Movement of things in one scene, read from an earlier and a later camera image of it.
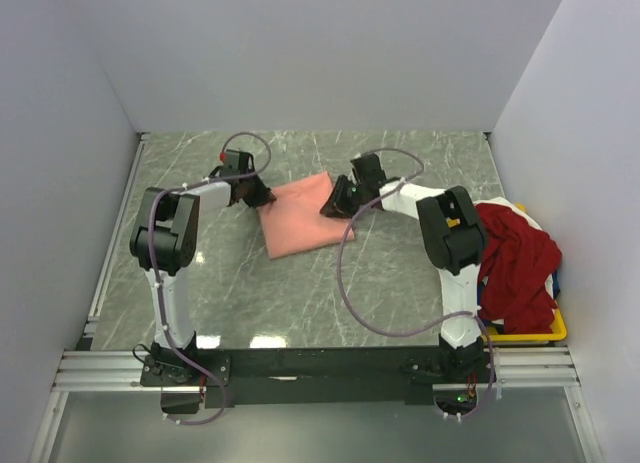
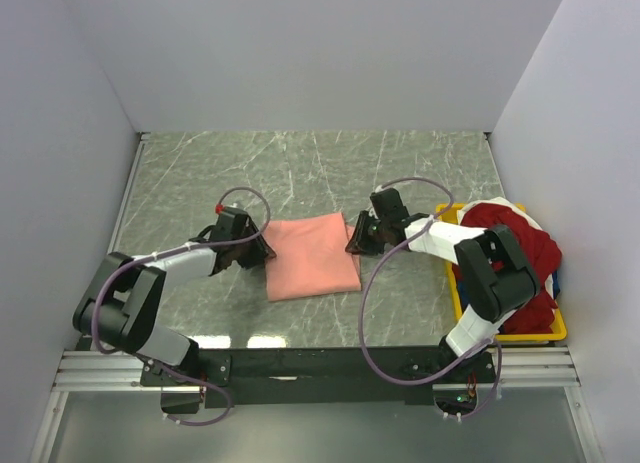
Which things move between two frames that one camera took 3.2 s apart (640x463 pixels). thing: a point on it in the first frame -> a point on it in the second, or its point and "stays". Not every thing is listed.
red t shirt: x=519 y=259 stays
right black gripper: x=336 y=205 -> x=359 y=242
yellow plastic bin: x=498 y=334 stays
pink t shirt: x=293 y=222 -> x=310 y=257
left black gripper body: x=251 y=169 -> x=250 y=226
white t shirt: x=505 y=202 stays
